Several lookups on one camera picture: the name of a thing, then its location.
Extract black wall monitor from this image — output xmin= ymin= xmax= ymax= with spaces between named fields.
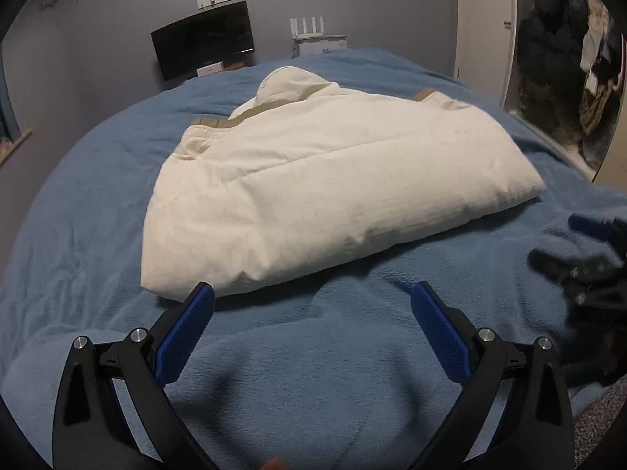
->
xmin=151 ymin=0 xmax=255 ymax=81

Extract white box under monitor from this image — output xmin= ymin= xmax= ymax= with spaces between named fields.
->
xmin=197 ymin=61 xmax=224 ymax=78

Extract wooden wall shelf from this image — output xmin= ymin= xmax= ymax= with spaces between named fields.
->
xmin=0 ymin=128 xmax=32 ymax=165

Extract white wardrobe door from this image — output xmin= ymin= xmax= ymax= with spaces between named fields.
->
xmin=454 ymin=0 xmax=518 ymax=106

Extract cream hooded puffer jacket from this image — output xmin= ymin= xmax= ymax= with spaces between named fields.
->
xmin=140 ymin=66 xmax=545 ymax=300

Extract white wifi router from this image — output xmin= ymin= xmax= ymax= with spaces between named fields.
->
xmin=289 ymin=16 xmax=325 ymax=40

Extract white cabinet under router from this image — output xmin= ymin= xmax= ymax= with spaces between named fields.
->
xmin=292 ymin=35 xmax=348 ymax=57

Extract grey knitted sleeve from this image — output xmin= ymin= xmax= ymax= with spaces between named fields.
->
xmin=574 ymin=377 xmax=626 ymax=469

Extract hanging clothes in wardrobe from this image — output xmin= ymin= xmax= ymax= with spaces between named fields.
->
xmin=515 ymin=0 xmax=626 ymax=171

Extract teal curtain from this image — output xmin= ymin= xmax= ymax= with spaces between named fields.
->
xmin=0 ymin=54 xmax=21 ymax=142

